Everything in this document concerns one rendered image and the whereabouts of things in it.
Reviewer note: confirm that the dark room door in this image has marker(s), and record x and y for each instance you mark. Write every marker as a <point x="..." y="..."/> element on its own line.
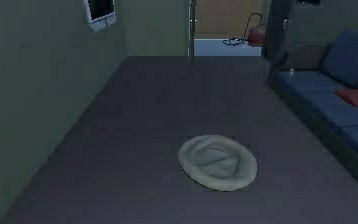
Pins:
<point x="277" y="33"/>

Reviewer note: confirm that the red vacuum cleaner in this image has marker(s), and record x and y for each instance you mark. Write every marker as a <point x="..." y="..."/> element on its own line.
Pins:
<point x="255" y="35"/>

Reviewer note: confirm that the blue sofa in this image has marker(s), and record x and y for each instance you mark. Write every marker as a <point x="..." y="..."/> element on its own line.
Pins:
<point x="333" y="100"/>

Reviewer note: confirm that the red pillow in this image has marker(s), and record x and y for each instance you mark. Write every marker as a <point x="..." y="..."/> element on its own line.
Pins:
<point x="355" y="97"/>

